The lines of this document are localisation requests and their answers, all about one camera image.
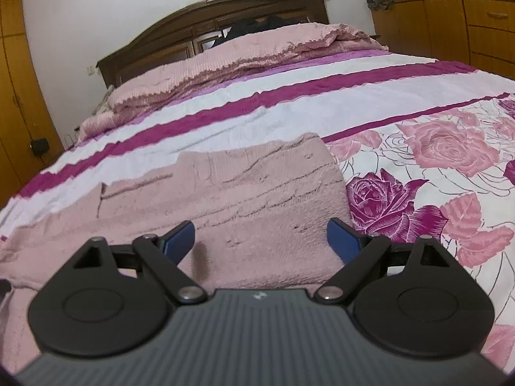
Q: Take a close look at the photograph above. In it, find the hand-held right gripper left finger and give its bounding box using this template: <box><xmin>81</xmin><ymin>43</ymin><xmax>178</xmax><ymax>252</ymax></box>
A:
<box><xmin>71</xmin><ymin>220</ymin><xmax>208</xmax><ymax>305</ymax></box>

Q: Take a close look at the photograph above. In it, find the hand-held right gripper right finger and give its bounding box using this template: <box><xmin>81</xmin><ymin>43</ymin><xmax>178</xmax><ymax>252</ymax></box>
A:
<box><xmin>315</xmin><ymin>218</ymin><xmax>452</xmax><ymax>305</ymax></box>

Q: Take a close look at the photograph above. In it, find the pink fluffy towel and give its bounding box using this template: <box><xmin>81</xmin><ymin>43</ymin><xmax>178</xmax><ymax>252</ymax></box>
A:
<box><xmin>0</xmin><ymin>133</ymin><xmax>355</xmax><ymax>374</ymax></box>

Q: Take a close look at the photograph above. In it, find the floral striped bed sheet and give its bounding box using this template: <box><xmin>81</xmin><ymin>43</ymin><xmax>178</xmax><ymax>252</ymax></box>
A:
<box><xmin>0</xmin><ymin>48</ymin><xmax>515</xmax><ymax>375</ymax></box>

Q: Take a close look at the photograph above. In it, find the patterned pillow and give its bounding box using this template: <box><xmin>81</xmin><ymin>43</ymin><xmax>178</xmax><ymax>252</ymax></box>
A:
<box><xmin>91</xmin><ymin>87</ymin><xmax>116</xmax><ymax>116</ymax></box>

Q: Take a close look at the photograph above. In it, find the pink ribbed quilt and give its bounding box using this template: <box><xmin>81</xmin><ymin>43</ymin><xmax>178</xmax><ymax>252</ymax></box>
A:
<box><xmin>78</xmin><ymin>21</ymin><xmax>390</xmax><ymax>138</ymax></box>

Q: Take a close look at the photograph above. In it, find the dark wooden headboard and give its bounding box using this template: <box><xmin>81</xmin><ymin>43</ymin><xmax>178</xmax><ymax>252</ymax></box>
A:
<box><xmin>97</xmin><ymin>0</ymin><xmax>331</xmax><ymax>89</ymax></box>

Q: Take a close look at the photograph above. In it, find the yellow wooden wardrobe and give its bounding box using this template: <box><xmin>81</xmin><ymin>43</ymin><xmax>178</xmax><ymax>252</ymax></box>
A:
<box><xmin>0</xmin><ymin>0</ymin><xmax>66</xmax><ymax>210</ymax></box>

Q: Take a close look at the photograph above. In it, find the yellow wooden dresser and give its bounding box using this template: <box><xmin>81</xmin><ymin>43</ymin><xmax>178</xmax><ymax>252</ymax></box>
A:
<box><xmin>370</xmin><ymin>0</ymin><xmax>515</xmax><ymax>86</ymax></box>

